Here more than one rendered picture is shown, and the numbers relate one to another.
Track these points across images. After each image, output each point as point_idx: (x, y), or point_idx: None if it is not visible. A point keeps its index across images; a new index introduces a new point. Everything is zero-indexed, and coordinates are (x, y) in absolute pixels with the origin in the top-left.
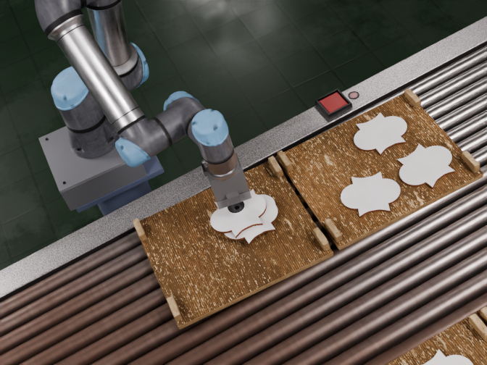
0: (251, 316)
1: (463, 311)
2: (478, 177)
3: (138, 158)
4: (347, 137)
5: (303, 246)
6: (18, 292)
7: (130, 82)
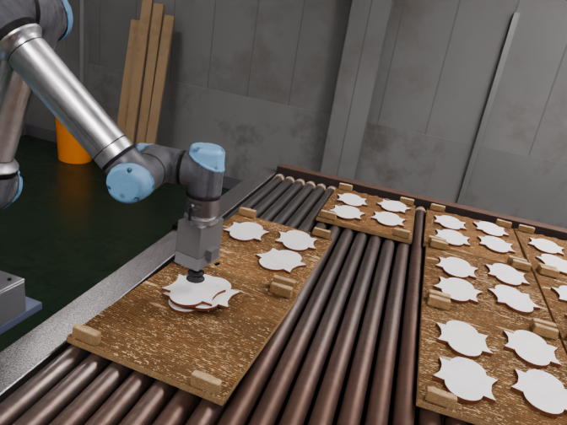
0: (278, 366)
1: (413, 304)
2: (332, 240)
3: (148, 184)
4: (224, 238)
5: (269, 300)
6: None
7: (8, 191)
